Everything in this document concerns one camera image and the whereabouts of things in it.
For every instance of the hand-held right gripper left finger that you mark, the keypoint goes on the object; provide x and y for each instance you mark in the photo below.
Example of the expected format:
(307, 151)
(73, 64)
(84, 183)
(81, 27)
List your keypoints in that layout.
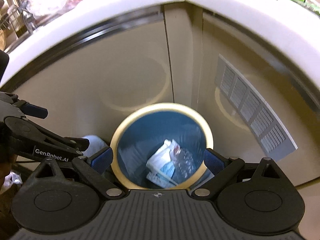
(102, 160)

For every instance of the blue waste bin cream rim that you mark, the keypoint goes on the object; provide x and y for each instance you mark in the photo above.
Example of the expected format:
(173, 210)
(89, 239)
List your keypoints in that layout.
(140, 140)

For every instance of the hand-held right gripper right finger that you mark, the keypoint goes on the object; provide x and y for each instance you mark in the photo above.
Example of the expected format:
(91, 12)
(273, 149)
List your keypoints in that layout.
(213, 162)

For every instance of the white hanging cloth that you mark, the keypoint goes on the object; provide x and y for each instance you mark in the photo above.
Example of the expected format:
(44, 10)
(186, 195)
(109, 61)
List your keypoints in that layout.
(96, 142)

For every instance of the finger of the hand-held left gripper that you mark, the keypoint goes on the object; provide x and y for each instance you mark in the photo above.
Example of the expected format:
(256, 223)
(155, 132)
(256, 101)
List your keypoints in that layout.
(75, 143)
(35, 111)

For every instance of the metal vent grille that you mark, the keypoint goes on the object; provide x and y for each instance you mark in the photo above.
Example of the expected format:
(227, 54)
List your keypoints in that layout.
(260, 120)

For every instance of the light blue toothpaste box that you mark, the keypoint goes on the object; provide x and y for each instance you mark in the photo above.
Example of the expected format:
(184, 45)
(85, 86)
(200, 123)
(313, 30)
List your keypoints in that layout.
(160, 160)

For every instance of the chrome faucet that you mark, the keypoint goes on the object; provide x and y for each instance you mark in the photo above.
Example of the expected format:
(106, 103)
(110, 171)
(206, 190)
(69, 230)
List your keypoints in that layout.
(26, 17)

